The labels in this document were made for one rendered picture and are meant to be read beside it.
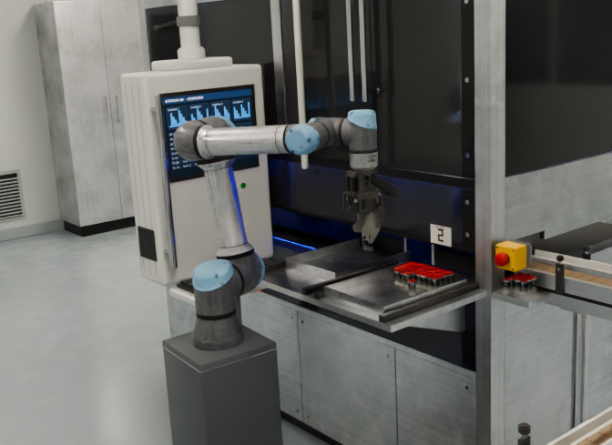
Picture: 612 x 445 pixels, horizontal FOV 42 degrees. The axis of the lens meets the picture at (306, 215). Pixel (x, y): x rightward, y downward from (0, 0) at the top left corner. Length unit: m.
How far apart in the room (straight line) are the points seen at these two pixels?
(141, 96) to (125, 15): 4.53
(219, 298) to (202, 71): 0.93
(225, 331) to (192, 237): 0.68
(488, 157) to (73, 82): 5.16
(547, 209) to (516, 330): 0.39
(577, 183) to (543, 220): 0.20
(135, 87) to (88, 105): 4.33
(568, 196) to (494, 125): 0.46
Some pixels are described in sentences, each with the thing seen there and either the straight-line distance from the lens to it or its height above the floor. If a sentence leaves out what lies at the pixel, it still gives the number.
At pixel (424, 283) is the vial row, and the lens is 2.44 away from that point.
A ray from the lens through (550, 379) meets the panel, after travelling 2.81.
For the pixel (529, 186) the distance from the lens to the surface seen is 2.51.
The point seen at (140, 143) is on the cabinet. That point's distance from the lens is 2.84.
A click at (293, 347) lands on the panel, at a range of 3.29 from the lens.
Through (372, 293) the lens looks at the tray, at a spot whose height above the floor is 0.88.
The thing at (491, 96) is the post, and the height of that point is 1.45.
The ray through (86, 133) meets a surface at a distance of 7.14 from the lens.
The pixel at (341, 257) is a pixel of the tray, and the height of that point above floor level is 0.88.
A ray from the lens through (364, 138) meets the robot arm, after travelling 2.10.
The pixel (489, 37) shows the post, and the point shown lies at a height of 1.62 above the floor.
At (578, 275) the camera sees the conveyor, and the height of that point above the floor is 0.93.
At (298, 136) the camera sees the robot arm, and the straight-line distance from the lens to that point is 2.02.
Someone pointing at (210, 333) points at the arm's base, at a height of 0.84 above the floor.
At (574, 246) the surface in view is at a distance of 3.02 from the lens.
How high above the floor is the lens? 1.67
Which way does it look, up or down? 13 degrees down
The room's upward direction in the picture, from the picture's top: 3 degrees counter-clockwise
